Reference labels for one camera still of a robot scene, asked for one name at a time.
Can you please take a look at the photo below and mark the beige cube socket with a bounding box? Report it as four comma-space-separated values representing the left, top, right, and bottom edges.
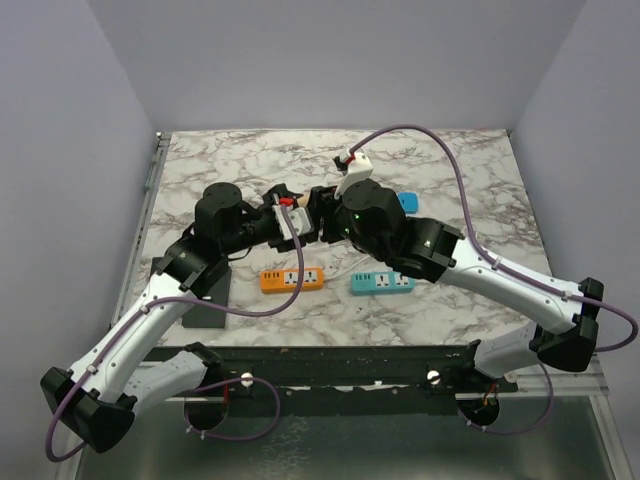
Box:
296, 194, 311, 208

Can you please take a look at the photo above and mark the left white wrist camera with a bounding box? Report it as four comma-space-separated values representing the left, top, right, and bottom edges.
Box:
272, 195, 313, 241

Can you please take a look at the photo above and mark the orange power strip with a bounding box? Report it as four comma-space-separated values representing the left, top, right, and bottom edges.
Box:
259, 267, 325, 294

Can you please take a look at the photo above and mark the purple cable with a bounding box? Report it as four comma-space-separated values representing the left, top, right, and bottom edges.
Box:
349, 124, 640, 435
45, 204, 307, 463

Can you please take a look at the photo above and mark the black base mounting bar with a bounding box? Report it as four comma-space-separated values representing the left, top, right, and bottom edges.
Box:
187, 343, 517, 418

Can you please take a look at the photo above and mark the teal power strip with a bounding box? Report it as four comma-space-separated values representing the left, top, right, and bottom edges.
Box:
350, 271, 415, 296

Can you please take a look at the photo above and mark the white orange-strip cord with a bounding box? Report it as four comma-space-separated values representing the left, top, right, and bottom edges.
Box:
323, 264, 353, 288

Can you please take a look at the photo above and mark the blue cube socket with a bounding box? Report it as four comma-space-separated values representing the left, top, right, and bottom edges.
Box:
397, 192, 419, 214

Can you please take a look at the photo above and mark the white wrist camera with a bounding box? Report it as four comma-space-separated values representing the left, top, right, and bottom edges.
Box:
333, 150, 373, 199
272, 195, 313, 241

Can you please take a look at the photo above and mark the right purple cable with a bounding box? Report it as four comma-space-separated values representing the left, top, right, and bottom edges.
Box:
349, 124, 640, 435

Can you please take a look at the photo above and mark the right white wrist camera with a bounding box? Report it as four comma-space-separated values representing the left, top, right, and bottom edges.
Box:
333, 150, 373, 199

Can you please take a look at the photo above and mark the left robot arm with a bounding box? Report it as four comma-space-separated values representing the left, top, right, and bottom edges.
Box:
40, 182, 322, 462

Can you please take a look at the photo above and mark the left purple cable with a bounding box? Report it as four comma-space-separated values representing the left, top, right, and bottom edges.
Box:
45, 204, 307, 463

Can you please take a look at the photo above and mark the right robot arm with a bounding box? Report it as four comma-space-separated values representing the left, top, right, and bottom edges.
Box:
305, 180, 604, 391

